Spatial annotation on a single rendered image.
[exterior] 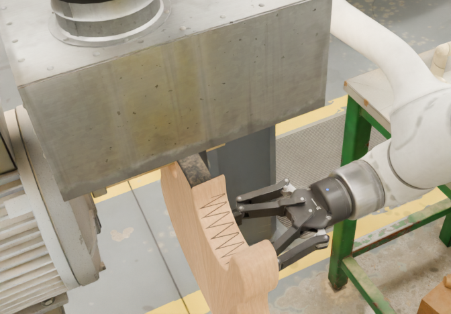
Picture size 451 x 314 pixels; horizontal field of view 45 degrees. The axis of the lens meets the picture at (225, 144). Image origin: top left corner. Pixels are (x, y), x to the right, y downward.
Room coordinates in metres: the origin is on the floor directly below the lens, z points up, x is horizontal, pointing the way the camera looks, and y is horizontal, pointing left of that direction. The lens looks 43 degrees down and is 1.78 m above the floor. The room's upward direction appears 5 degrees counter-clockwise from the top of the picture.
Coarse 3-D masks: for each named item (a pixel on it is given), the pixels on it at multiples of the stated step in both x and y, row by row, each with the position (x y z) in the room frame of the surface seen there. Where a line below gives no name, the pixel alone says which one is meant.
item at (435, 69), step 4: (436, 56) 1.04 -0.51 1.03; (440, 56) 1.04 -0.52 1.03; (444, 56) 1.03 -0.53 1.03; (432, 60) 1.05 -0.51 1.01; (436, 60) 1.04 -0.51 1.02; (440, 60) 1.03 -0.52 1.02; (444, 60) 1.03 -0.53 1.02; (432, 64) 1.05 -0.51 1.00; (436, 64) 1.04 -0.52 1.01; (440, 64) 1.03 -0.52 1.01; (444, 64) 1.04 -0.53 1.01; (432, 68) 1.04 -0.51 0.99; (436, 68) 1.04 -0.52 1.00; (440, 68) 1.03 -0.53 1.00; (444, 68) 1.04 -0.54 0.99; (432, 72) 1.04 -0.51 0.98; (436, 72) 1.04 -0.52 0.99; (440, 72) 1.03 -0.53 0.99
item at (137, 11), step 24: (72, 0) 0.42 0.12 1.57; (96, 0) 0.42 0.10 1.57; (120, 0) 0.42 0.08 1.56; (144, 0) 0.44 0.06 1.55; (168, 0) 0.48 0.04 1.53; (48, 24) 0.46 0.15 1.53; (72, 24) 0.43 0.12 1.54; (96, 24) 0.42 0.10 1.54; (120, 24) 0.42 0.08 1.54; (144, 24) 0.43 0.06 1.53
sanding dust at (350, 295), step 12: (444, 216) 1.36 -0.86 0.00; (432, 228) 1.31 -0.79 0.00; (324, 276) 1.13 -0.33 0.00; (324, 288) 1.08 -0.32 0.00; (348, 288) 1.07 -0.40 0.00; (324, 300) 1.03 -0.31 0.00; (336, 300) 1.03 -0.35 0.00; (348, 300) 1.02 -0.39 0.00; (360, 300) 1.02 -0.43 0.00; (336, 312) 0.98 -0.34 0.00
